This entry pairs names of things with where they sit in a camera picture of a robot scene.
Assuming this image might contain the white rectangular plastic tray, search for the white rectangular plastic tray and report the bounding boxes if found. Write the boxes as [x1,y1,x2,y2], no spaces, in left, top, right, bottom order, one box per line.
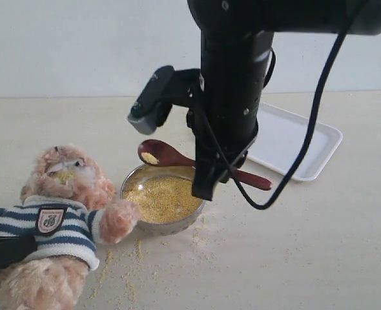
[247,103,343,181]

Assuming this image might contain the steel bowl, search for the steel bowl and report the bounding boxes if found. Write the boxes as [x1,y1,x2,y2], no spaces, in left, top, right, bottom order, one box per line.
[119,164,205,236]

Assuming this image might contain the beige teddy bear striped sweater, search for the beige teddy bear striped sweater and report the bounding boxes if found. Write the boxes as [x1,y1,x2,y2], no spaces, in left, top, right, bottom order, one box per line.
[0,144,139,310]

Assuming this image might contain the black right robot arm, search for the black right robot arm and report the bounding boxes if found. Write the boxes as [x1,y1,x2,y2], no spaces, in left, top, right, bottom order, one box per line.
[188,1,381,203]

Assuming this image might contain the yellow millet grains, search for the yellow millet grains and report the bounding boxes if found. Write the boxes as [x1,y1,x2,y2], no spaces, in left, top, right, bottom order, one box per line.
[122,176,202,224]

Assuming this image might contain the black cable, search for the black cable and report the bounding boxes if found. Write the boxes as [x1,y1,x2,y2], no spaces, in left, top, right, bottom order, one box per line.
[190,0,369,211]

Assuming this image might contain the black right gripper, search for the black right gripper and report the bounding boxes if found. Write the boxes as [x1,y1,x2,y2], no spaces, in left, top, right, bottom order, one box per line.
[186,108,258,200]

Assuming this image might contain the dark red wooden spoon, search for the dark red wooden spoon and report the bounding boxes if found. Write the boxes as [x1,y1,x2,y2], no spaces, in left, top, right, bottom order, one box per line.
[138,139,273,191]

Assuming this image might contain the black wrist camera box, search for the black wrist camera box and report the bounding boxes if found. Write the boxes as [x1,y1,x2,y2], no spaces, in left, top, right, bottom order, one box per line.
[127,65,174,135]

